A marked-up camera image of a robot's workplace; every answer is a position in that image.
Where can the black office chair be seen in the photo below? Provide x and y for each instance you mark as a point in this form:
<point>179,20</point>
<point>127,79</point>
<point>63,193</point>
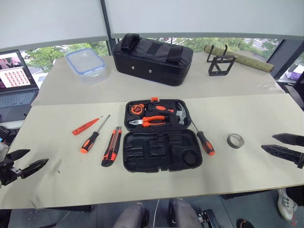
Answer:
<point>297,92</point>

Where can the dark window frame post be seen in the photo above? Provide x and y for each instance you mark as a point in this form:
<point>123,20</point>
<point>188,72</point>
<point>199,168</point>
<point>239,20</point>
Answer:
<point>108,44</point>

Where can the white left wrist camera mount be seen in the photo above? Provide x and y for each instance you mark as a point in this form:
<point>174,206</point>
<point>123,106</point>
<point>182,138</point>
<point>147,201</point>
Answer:
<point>3,149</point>

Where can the black floor device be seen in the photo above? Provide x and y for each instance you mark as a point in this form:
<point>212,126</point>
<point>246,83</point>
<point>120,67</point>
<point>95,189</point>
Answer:
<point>211,219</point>

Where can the grey tape roll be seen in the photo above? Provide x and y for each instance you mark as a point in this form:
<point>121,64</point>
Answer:
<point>231,143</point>

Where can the white roller blind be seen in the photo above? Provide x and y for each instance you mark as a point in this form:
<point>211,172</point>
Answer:
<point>47,19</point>
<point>202,16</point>

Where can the black fabric bag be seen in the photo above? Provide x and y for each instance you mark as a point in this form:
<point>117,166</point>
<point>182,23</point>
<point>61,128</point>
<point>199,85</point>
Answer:
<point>154,61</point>

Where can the clear container blue rimmed lid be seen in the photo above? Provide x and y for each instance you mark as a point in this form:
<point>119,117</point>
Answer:
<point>85,61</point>

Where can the orange tester pen screwdriver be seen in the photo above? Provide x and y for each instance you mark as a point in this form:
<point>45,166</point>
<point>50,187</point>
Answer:
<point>86,126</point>

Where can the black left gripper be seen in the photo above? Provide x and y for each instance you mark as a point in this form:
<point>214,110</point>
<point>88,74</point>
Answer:
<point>8,173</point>

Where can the small black device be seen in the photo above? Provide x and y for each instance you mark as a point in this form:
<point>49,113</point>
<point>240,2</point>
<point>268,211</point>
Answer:
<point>4,133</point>

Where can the black orange shoe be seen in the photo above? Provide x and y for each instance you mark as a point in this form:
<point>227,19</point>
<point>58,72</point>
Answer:
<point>244,224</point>

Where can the rolled green mat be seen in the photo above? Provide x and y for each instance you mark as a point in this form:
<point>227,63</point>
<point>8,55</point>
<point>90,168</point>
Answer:
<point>251,61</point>

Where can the black tool case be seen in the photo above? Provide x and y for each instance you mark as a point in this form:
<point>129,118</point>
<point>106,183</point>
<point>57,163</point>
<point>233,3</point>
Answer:
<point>164,145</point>

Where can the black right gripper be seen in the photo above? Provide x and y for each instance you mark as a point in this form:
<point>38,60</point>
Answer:
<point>301,164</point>

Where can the white sneaker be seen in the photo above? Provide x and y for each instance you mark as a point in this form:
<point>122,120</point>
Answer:
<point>286,204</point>

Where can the grey rounded shape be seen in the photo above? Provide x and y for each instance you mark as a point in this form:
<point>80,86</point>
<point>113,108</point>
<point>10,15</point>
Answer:
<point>185,213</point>
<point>130,217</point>

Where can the open laptop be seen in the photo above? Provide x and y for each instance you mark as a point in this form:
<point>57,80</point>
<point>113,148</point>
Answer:
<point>16,95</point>

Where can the black orange utility knife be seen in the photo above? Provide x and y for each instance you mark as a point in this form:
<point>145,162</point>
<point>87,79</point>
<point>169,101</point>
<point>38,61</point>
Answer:
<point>111,149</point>

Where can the orange black tape measure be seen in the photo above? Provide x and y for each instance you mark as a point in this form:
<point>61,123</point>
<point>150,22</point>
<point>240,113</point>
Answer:
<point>136,109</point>

